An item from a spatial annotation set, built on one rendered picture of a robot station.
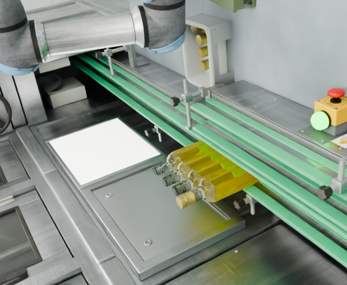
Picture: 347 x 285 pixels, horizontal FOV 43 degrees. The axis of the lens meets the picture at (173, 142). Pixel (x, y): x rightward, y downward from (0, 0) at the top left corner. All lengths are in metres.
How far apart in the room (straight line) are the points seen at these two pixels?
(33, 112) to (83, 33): 0.94
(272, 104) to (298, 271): 0.45
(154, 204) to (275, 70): 0.54
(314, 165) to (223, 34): 0.57
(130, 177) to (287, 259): 0.60
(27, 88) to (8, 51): 0.86
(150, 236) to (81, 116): 1.00
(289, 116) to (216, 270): 0.45
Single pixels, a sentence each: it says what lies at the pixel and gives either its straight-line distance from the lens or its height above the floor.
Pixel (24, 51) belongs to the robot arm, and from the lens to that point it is 1.22.
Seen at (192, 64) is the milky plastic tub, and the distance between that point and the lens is 1.58.
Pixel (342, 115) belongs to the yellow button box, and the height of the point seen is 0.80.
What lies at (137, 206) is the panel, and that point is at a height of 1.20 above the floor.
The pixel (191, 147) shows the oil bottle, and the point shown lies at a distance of 1.33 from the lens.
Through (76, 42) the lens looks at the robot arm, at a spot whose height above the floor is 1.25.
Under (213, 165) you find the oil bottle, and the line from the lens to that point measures 1.24.
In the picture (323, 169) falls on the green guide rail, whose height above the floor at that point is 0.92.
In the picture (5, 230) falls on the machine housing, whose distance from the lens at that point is 1.54.
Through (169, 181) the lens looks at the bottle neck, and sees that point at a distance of 1.24.
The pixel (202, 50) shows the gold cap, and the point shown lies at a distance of 1.51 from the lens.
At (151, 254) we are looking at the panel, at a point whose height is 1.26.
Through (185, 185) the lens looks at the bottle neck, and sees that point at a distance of 1.21.
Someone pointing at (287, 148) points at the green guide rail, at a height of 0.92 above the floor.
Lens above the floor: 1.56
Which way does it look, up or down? 23 degrees down
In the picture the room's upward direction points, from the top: 111 degrees counter-clockwise
